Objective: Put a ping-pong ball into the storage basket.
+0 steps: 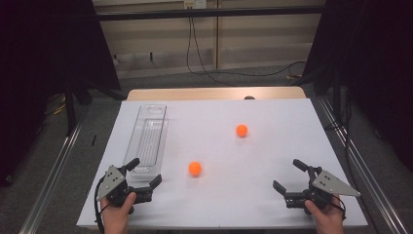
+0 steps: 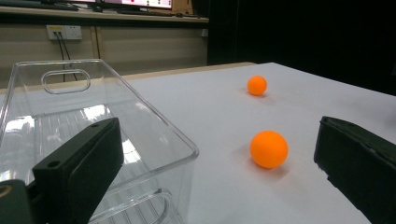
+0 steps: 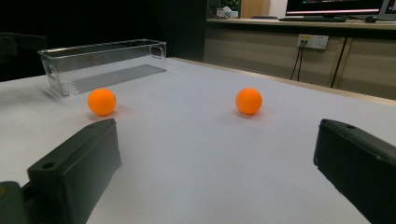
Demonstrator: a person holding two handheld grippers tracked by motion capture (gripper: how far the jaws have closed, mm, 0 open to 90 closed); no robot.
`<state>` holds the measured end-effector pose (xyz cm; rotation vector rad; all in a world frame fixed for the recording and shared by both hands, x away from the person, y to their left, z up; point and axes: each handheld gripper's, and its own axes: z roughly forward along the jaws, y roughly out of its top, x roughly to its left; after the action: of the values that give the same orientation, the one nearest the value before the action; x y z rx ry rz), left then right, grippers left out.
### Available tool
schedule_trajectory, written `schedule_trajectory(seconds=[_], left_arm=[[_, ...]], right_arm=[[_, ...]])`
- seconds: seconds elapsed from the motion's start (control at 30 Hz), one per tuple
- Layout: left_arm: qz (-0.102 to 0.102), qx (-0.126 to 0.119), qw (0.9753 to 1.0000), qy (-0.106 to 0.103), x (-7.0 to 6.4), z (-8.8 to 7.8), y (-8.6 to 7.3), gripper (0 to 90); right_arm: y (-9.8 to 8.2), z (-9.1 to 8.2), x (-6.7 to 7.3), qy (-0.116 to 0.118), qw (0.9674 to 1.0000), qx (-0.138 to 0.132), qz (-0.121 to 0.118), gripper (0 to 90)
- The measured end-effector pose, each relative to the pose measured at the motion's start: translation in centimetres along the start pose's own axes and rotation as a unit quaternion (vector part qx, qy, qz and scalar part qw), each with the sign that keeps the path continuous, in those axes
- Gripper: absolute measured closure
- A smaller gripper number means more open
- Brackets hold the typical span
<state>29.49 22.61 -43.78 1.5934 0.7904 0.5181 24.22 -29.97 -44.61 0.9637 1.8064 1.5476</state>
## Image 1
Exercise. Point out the black horizontal bar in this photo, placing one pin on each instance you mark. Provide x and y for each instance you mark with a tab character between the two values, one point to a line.
211	13

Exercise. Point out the person's right hand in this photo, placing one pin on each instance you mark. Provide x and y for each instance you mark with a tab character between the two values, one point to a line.
329	221

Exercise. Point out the metal floor rail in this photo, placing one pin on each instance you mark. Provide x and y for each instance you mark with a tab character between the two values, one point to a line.
48	185
367	182

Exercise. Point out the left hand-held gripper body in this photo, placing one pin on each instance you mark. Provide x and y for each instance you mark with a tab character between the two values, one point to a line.
118	191

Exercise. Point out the black curtain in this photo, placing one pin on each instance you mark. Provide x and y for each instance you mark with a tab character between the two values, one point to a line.
39	65
376	65

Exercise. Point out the clear plastic tray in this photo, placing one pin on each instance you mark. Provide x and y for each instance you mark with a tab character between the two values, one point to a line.
147	143

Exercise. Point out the wooden table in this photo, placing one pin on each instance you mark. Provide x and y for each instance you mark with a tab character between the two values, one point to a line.
195	93

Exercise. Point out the white table board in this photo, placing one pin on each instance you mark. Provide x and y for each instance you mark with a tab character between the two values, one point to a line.
246	182

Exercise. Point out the person's left hand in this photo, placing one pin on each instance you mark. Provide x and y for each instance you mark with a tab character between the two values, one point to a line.
115	217

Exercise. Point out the orange ping pong ball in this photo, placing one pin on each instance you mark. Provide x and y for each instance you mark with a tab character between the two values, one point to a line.
195	169
242	130

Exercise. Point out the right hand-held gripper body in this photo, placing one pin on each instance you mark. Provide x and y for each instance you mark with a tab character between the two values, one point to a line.
328	185

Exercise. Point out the white wall socket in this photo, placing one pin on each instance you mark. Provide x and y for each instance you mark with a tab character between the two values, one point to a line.
195	4

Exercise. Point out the small dark round knob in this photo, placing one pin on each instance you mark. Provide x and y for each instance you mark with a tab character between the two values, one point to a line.
249	97

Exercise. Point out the black metal stand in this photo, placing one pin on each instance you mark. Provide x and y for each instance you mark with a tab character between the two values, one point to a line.
69	110

